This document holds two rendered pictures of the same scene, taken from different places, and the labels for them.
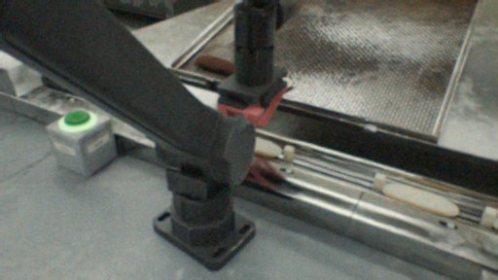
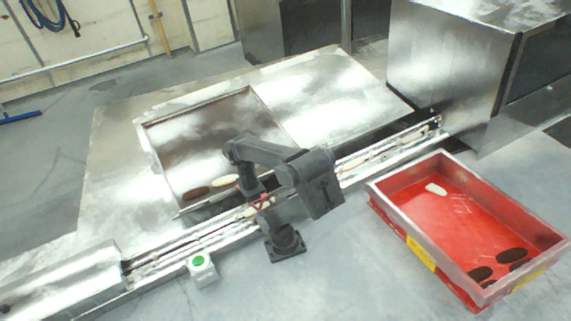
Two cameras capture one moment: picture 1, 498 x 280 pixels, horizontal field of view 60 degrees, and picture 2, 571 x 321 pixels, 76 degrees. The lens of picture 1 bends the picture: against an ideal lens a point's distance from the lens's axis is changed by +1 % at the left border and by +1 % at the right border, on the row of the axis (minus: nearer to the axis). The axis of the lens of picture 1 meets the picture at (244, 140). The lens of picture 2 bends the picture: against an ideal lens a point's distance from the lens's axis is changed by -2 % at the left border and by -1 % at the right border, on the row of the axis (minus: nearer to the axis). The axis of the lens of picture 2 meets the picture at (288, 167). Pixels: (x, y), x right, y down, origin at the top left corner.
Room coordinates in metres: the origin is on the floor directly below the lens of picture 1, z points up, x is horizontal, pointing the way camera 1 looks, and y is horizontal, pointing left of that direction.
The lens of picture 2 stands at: (-0.06, 0.59, 1.77)
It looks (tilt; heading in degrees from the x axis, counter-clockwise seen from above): 41 degrees down; 308
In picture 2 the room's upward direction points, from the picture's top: 8 degrees counter-clockwise
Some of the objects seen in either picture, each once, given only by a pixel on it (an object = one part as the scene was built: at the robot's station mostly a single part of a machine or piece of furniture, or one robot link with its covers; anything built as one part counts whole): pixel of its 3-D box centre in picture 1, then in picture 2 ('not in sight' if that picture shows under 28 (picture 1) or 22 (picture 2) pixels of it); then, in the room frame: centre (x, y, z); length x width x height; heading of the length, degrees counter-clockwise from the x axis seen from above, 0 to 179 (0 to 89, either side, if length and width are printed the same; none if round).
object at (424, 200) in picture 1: (419, 197); not in sight; (0.44, -0.24, 0.86); 0.10 x 0.04 x 0.01; 61
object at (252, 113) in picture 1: (248, 113); (255, 198); (0.56, 0.00, 0.92); 0.07 x 0.07 x 0.09; 60
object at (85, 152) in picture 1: (87, 149); (203, 271); (0.57, 0.26, 0.84); 0.08 x 0.08 x 0.11; 61
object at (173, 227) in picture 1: (202, 209); (284, 239); (0.41, 0.06, 0.86); 0.12 x 0.09 x 0.08; 51
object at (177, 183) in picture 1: (202, 152); (275, 220); (0.43, 0.05, 0.94); 0.09 x 0.05 x 0.10; 157
